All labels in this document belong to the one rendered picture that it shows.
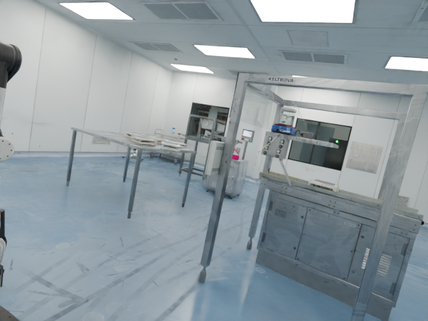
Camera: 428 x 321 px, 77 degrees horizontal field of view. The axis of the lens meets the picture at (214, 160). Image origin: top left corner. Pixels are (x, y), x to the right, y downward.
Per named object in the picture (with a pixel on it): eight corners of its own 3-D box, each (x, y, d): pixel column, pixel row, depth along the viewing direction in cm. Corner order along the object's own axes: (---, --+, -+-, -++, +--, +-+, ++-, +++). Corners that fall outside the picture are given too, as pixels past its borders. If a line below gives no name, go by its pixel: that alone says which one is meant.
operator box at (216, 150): (204, 174, 204) (211, 140, 201) (215, 172, 219) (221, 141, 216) (211, 176, 201) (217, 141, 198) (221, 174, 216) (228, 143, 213)
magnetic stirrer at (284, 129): (269, 131, 260) (271, 122, 259) (276, 134, 278) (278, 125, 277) (290, 135, 250) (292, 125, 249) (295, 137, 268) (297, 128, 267)
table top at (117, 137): (71, 129, 389) (71, 127, 388) (131, 135, 481) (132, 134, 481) (139, 149, 309) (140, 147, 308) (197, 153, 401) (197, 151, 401)
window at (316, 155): (287, 158, 745) (297, 118, 732) (287, 158, 746) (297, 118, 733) (341, 171, 690) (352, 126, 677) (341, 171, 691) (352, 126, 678)
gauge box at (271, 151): (260, 154, 261) (265, 134, 259) (264, 154, 270) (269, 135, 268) (282, 158, 250) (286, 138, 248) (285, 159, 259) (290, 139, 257)
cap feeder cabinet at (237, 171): (203, 191, 538) (211, 154, 530) (214, 188, 590) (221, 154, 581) (232, 200, 513) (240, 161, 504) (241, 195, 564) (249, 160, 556)
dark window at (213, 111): (186, 135, 879) (192, 102, 866) (186, 135, 880) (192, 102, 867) (222, 143, 826) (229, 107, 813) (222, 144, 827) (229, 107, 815)
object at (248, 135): (236, 158, 547) (242, 128, 540) (237, 158, 557) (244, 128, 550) (246, 160, 538) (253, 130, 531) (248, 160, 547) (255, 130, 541)
